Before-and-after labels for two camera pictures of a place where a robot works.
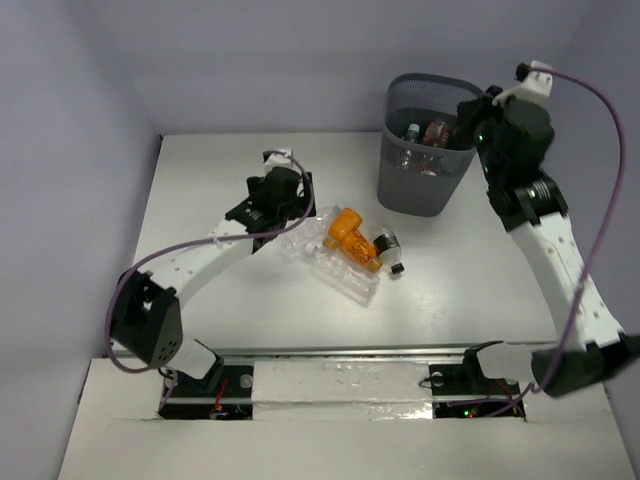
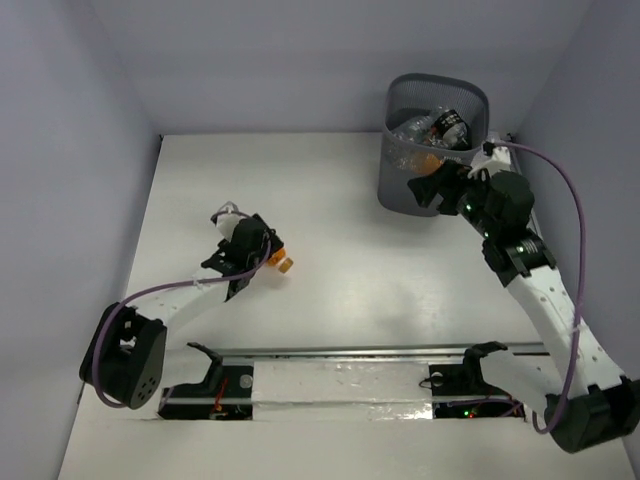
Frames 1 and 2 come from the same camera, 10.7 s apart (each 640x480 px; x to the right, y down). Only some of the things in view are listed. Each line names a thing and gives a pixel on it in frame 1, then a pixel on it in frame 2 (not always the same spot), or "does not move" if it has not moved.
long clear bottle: x=343 y=276 -> x=416 y=131
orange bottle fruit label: x=361 y=250 -> x=279 y=260
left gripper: x=307 y=185 -> x=270 y=245
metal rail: x=196 y=352 does not move
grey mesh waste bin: x=426 y=149 does not move
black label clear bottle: x=388 y=248 -> x=450 y=130
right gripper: x=472 y=109 -> x=458 y=176
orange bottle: x=345 y=222 -> x=426 y=163
